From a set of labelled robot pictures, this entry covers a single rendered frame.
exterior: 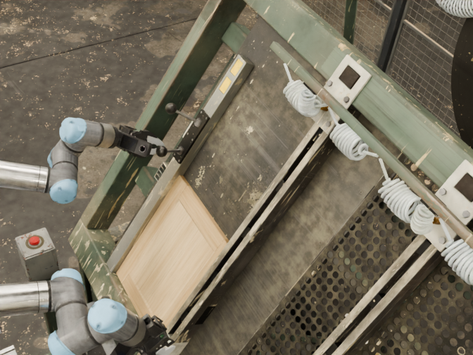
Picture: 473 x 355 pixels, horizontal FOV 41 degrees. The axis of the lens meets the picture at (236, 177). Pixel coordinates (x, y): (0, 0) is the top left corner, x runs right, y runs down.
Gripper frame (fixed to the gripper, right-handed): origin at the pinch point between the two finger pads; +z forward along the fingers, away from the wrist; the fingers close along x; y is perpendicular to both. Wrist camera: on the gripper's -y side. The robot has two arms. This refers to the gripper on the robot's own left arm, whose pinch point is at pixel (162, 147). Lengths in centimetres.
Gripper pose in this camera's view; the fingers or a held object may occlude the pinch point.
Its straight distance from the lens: 211.1
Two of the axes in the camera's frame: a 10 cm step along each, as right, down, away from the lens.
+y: -6.5, -3.5, 6.7
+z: 6.9, 1.0, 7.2
